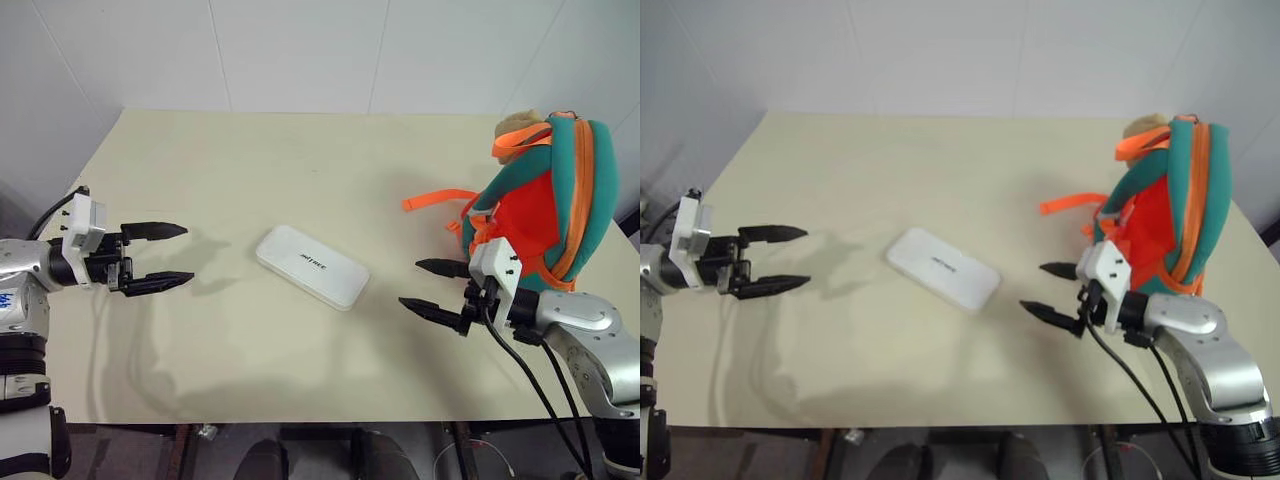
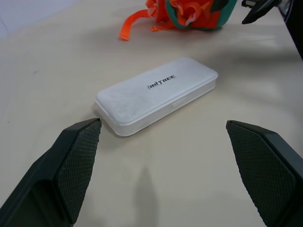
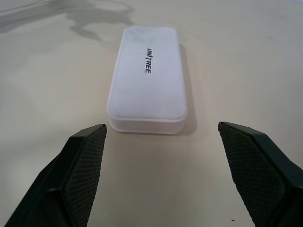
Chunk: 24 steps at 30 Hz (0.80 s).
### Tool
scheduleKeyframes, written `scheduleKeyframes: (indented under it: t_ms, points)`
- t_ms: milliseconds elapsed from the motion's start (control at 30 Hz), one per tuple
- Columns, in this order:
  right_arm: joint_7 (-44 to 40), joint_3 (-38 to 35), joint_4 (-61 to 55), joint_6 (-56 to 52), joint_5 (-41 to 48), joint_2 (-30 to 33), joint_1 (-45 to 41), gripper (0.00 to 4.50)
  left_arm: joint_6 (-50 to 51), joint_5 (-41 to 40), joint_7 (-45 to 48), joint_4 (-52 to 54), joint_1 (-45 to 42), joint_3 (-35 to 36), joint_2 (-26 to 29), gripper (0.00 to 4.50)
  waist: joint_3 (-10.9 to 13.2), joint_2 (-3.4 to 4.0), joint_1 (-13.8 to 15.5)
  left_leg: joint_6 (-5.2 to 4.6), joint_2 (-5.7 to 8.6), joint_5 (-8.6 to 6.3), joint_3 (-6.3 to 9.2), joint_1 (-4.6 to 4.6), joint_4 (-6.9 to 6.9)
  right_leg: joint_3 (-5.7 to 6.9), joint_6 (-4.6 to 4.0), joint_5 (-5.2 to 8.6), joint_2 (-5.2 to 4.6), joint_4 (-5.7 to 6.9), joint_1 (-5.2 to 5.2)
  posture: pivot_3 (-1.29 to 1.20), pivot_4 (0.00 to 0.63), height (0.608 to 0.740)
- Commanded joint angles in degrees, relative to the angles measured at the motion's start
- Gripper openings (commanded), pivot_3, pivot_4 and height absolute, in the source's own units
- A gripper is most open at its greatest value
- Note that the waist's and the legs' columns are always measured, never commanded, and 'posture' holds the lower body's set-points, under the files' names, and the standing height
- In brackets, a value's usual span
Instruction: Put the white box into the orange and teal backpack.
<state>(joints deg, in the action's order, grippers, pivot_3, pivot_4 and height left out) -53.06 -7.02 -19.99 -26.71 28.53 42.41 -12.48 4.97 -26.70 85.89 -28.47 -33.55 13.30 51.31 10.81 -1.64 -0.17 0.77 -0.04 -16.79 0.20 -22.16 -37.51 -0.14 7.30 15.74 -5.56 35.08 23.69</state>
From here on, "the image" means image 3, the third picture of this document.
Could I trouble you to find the white Unitree plastic box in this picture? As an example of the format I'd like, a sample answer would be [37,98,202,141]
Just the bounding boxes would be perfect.
[107,25,187,136]

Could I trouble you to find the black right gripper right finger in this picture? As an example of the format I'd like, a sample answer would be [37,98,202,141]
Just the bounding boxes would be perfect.
[217,122,303,227]

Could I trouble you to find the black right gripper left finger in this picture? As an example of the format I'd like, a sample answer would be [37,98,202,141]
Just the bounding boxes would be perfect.
[7,123,107,227]

